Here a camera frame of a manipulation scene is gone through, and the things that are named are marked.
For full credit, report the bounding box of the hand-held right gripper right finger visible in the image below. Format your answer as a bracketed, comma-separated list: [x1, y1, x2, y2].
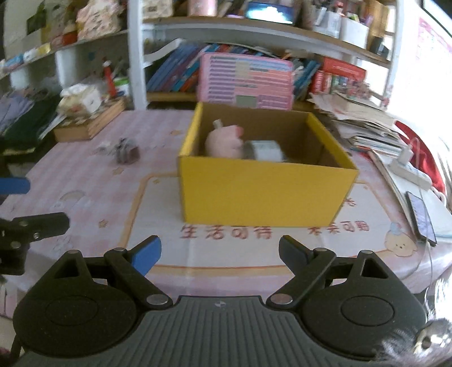
[266, 236, 401, 310]

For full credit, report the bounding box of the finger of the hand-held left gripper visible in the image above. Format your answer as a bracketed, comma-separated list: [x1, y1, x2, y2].
[0, 177, 31, 195]
[0, 212, 70, 248]

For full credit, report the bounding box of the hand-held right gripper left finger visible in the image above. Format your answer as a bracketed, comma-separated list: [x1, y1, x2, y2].
[44, 236, 173, 311]

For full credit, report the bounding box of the yellow cardboard box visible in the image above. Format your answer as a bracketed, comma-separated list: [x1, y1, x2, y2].
[177, 102, 360, 227]

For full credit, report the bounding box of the grey ribbed roll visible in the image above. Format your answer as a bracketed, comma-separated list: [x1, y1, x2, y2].
[242, 140, 286, 163]

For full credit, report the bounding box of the white storage container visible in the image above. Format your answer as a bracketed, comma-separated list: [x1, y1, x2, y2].
[339, 16, 371, 50]

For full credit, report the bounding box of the pink cylindrical container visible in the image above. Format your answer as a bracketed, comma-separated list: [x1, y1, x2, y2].
[187, 0, 218, 17]

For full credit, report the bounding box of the pile of dark clothes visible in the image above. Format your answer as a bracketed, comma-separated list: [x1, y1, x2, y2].
[0, 90, 62, 156]

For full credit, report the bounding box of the wooden chess box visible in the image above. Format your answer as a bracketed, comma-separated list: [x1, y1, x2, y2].
[53, 97, 128, 142]

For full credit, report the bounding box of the small dark grey object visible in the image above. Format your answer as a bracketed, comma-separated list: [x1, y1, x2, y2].
[113, 137, 141, 165]

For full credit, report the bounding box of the cream tissue box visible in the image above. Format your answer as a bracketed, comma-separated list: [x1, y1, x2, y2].
[58, 84, 105, 115]

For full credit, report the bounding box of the pink plush pig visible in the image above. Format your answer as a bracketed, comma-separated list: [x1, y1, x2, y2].
[205, 119, 246, 158]

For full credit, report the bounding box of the row of small boxes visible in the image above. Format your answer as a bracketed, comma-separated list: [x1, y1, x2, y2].
[0, 30, 78, 71]

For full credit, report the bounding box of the black smartphone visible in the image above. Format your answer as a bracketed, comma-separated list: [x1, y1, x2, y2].
[404, 191, 438, 247]

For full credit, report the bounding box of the white power strip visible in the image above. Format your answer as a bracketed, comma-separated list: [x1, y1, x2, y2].
[388, 159, 433, 189]

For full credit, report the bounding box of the stack of papers and books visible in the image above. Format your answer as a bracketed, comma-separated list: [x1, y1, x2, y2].
[307, 90, 407, 158]

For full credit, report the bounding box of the white green jar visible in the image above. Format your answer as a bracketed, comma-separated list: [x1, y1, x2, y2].
[113, 76, 131, 97]

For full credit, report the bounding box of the white notebook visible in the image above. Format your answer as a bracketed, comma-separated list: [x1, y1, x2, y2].
[369, 152, 452, 241]

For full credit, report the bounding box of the grey furry trim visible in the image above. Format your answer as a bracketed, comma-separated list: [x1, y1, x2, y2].
[374, 279, 452, 364]

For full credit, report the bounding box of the red bag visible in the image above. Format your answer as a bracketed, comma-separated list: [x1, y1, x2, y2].
[394, 120, 447, 193]

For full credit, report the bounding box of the white bookshelf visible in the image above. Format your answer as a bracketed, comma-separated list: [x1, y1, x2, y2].
[0, 0, 405, 110]

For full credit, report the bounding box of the small red box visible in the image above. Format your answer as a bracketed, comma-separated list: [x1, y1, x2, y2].
[311, 70, 334, 94]

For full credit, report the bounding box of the row of dark blue books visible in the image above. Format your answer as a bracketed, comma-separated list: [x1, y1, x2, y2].
[291, 56, 320, 101]

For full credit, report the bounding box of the pink chart board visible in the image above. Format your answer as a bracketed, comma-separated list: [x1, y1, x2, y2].
[196, 52, 295, 112]

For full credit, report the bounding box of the pink plush doll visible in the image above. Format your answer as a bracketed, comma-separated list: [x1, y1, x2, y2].
[76, 0, 121, 40]

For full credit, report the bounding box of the large red box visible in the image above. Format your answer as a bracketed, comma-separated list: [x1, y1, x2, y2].
[320, 56, 367, 83]

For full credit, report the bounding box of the small black box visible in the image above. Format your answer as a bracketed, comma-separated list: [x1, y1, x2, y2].
[367, 35, 391, 60]

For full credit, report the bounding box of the white quilted handbag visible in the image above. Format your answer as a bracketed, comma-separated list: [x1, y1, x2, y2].
[142, 0, 174, 18]

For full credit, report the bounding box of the clear pen holder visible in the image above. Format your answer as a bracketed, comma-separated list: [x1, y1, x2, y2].
[311, 3, 341, 39]

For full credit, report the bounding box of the phone with lit screen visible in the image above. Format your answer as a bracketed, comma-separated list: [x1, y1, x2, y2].
[245, 1, 295, 25]

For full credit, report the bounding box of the row of yellow books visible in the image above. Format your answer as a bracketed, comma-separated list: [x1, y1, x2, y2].
[365, 0, 396, 39]

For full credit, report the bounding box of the black framed picture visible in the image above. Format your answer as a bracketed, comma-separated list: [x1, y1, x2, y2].
[422, 0, 452, 22]

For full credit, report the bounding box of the pink wall poster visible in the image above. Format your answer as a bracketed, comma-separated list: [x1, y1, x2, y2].
[415, 16, 452, 117]

